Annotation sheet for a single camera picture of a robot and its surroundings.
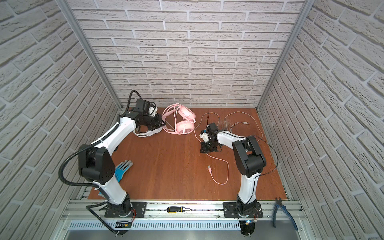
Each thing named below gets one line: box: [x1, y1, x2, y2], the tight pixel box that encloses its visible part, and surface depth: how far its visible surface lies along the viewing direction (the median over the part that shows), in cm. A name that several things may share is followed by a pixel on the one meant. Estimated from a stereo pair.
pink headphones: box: [161, 103, 196, 135], surface depth 79 cm
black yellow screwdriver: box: [167, 206, 191, 214], surface depth 74 cm
